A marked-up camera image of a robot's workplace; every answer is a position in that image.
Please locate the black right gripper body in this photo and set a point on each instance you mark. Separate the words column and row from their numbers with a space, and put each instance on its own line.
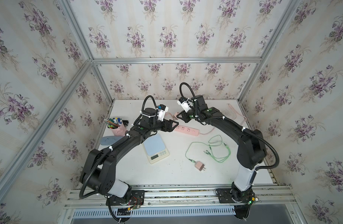
column 191, row 114

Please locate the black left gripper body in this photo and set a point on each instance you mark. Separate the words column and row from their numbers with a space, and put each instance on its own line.
column 162, row 126

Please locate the pink power strip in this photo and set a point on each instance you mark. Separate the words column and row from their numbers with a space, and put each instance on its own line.
column 187, row 130

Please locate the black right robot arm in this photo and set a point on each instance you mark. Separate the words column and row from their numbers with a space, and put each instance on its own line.
column 254, row 152

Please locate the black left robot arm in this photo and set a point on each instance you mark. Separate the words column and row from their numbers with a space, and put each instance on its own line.
column 99, row 172

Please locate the cream blue front electronic scale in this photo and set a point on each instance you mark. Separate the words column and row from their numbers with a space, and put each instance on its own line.
column 155, row 149

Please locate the pink pen holder cup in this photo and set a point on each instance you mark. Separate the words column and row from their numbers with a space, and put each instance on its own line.
column 120, row 131

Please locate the coloured pens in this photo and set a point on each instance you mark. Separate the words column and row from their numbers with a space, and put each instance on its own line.
column 114, row 123

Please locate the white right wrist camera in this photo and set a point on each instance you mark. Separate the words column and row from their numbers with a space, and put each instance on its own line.
column 184, row 103

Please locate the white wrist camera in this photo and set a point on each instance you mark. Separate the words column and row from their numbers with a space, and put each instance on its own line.
column 161, row 111
column 184, row 103

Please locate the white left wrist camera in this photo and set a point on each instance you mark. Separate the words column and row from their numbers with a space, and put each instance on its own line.
column 161, row 111

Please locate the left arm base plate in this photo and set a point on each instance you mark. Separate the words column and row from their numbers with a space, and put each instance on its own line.
column 134, row 199

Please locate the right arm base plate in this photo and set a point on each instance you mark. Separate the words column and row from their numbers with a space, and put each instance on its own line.
column 234, row 195

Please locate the aluminium mounting rail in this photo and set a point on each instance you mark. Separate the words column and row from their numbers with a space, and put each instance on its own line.
column 184, row 195

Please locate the aluminium enclosure frame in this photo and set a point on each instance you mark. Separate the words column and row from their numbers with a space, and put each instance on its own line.
column 15, row 168

